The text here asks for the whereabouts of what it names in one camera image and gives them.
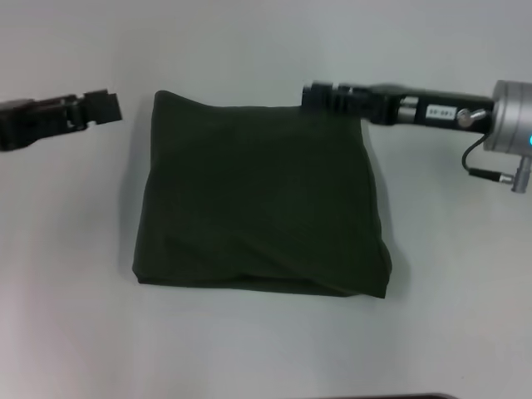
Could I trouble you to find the gripper cable with metal plug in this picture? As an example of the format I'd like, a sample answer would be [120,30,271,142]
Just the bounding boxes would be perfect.
[455,106,532,205]

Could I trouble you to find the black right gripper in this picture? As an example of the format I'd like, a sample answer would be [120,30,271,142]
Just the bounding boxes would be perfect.
[302,81,498,135]

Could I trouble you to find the dark green FREE t-shirt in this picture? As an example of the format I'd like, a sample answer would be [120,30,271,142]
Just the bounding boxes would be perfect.
[131,89,394,300]

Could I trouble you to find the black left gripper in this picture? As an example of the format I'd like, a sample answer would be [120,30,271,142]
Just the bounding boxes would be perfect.
[0,89,126,153]

